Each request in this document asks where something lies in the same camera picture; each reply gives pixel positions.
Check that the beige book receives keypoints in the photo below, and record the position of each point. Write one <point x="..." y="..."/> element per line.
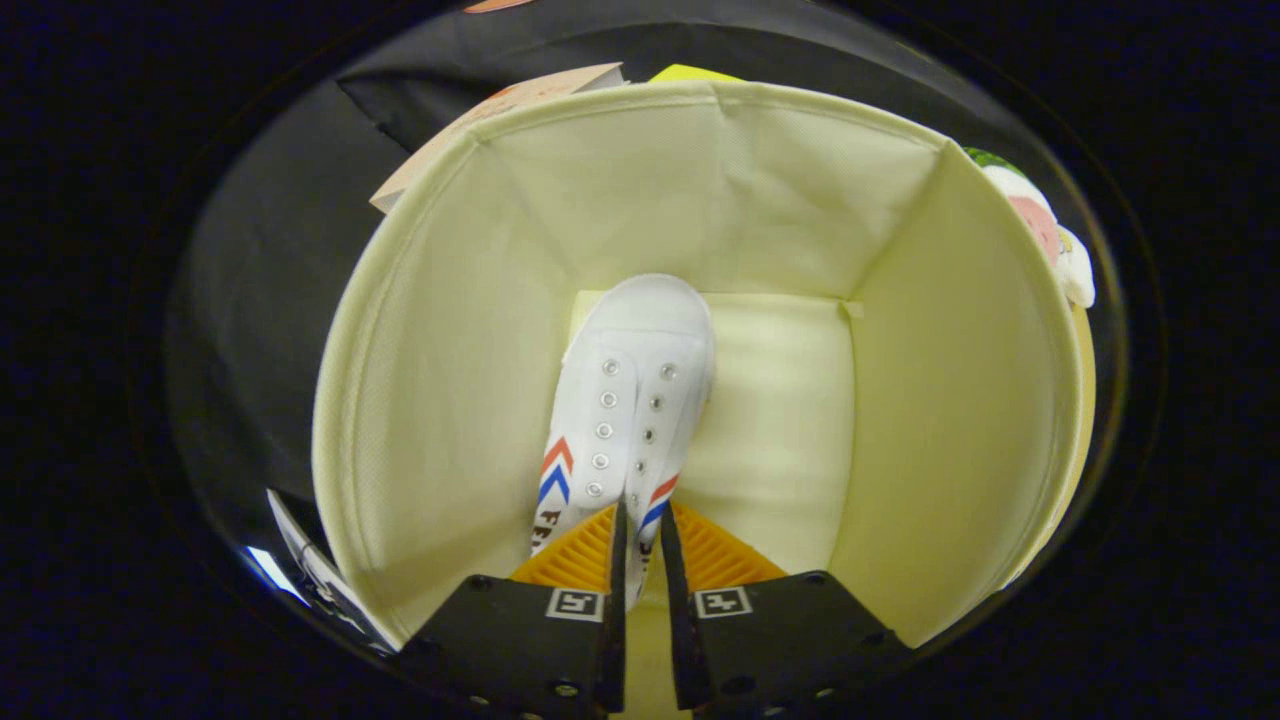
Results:
<point x="480" y="125"/>

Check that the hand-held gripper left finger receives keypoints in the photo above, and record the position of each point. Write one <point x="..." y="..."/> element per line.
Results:
<point x="520" y="640"/>

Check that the white plush toy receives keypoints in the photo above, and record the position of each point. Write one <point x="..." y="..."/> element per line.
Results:
<point x="1078" y="270"/>

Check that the white canvas shoe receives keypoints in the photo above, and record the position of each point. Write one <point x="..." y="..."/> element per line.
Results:
<point x="630" y="400"/>

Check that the cream fabric storage box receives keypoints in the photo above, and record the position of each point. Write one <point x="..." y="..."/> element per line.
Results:
<point x="450" y="400"/>

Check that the yellow book with red circle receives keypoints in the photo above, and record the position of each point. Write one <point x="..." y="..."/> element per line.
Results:
<point x="695" y="74"/>

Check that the watermelon slice plush toy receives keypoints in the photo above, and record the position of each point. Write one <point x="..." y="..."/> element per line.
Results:
<point x="1025" y="205"/>

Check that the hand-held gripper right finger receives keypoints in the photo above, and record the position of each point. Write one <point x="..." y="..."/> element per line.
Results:
<point x="790" y="640"/>

